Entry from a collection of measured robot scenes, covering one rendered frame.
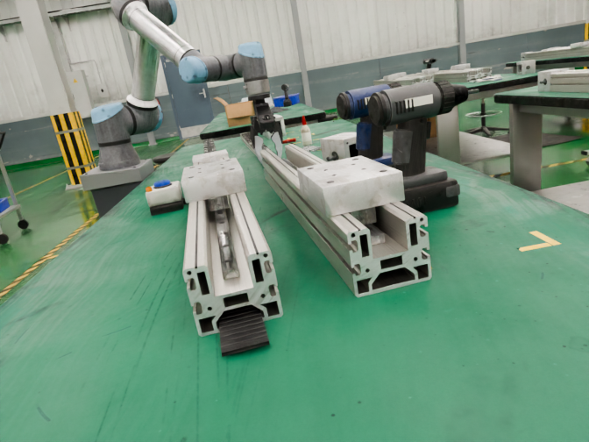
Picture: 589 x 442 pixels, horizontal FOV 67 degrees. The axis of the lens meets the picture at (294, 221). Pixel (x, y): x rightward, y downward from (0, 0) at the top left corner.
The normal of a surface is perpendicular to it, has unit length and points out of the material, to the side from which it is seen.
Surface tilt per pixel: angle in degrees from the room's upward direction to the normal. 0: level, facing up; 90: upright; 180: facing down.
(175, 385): 0
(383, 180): 90
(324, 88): 90
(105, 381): 0
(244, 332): 0
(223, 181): 90
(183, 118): 90
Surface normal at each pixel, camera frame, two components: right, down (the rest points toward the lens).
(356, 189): 0.20, 0.27
